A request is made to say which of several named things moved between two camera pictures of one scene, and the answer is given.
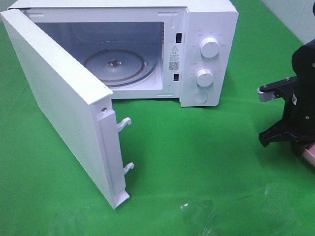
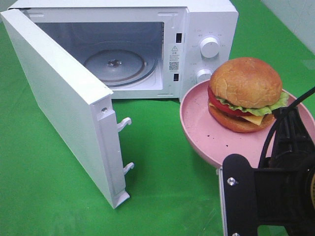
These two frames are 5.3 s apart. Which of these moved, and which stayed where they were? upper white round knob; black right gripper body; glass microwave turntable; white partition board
Moved: black right gripper body
Stayed: upper white round knob; glass microwave turntable; white partition board
